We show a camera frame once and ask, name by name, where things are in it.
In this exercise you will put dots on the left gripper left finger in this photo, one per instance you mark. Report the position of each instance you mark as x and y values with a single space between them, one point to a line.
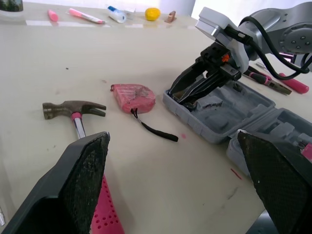
73 185

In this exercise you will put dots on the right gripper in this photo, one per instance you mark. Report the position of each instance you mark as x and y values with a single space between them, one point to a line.
217 62

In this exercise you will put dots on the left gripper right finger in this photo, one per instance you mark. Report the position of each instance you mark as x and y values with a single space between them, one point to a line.
278 170

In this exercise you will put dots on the grey tool case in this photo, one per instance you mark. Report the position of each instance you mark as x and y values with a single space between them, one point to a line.
234 114

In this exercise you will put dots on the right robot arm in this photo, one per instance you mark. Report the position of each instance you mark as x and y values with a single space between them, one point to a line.
280 26

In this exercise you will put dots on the pink tape measure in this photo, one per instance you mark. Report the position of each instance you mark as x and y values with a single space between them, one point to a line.
136 97

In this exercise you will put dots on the brown toy block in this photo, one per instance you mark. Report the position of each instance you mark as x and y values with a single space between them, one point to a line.
170 17

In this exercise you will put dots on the yellow toy ball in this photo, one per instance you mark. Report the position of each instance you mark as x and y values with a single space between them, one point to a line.
152 14

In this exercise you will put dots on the small white pack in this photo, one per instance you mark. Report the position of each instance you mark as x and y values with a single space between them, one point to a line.
130 11

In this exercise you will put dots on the white blue bottle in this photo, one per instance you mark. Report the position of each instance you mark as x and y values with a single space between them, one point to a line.
117 14

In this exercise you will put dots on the pink white tube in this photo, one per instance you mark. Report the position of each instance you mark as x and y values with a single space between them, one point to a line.
85 15

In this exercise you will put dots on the pink toy piece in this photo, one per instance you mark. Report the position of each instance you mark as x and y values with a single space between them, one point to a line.
52 15

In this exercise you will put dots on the dark cup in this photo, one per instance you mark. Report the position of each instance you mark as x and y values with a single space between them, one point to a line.
11 7

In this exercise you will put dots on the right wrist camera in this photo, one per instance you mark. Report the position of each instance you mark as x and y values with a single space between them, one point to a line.
219 31

